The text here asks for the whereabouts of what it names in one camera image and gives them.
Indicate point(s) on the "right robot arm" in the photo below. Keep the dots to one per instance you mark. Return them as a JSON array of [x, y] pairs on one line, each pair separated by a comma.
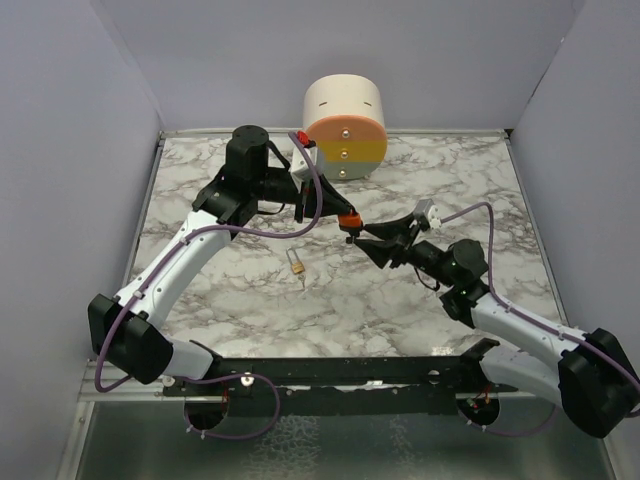
[[587, 374]]

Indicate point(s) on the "brass padlock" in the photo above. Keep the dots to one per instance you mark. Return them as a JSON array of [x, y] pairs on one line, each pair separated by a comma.
[[296, 264]]

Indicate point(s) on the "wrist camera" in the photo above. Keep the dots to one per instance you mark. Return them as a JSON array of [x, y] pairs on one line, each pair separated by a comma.
[[426, 215], [307, 160]]

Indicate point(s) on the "orange black padlock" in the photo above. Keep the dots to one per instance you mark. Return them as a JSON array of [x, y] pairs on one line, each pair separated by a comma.
[[350, 223]]

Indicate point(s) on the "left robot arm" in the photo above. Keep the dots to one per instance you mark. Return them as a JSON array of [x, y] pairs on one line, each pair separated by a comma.
[[126, 327]]

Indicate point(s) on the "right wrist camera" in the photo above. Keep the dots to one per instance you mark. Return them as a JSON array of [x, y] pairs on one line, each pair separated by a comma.
[[426, 215]]

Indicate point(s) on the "round three-drawer storage box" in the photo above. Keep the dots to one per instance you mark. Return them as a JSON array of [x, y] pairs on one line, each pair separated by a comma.
[[343, 114]]

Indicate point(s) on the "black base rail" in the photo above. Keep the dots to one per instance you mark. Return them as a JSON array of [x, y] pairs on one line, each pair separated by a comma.
[[333, 386]]

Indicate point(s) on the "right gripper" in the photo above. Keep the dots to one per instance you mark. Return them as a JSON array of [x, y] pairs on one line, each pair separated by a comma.
[[399, 240]]

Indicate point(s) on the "aluminium frame rail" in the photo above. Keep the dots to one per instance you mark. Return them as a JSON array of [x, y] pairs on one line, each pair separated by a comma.
[[125, 382]]

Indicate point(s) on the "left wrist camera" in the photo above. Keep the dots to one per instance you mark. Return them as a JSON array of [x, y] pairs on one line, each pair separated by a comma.
[[307, 160]]

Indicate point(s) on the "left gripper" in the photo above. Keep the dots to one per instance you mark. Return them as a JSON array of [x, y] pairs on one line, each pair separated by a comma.
[[332, 201]]

